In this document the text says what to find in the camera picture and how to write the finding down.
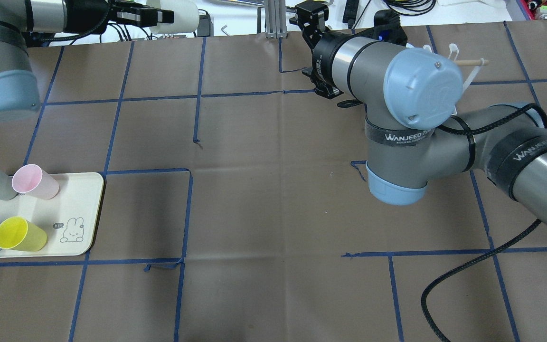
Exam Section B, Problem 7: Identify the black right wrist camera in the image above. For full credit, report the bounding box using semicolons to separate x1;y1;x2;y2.
289;0;330;30

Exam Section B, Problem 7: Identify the cream plastic tray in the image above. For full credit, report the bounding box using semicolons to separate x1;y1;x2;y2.
0;172;104;258

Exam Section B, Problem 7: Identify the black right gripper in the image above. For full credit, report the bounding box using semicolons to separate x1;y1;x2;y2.
302;29;345;99

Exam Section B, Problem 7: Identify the yellow plastic cup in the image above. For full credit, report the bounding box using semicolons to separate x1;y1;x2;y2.
0;216;47;252

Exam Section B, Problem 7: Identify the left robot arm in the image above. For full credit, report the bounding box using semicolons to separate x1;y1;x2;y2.
0;0;178;122

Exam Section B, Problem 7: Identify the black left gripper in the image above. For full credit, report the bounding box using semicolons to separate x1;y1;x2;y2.
65;0;175;34

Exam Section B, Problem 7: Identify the white wire cup rack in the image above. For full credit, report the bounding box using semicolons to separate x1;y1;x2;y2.
421;44;489;91

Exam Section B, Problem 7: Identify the white plastic cup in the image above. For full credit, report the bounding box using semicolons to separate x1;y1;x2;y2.
146;0;199;35

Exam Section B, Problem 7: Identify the aluminium frame post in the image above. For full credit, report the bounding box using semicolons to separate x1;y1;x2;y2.
264;0;287;38

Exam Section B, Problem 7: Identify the black braided cable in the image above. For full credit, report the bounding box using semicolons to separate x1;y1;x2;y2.
421;218;545;342

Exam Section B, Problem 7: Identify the pink plastic cup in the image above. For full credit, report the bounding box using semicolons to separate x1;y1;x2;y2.
11;164;59;200

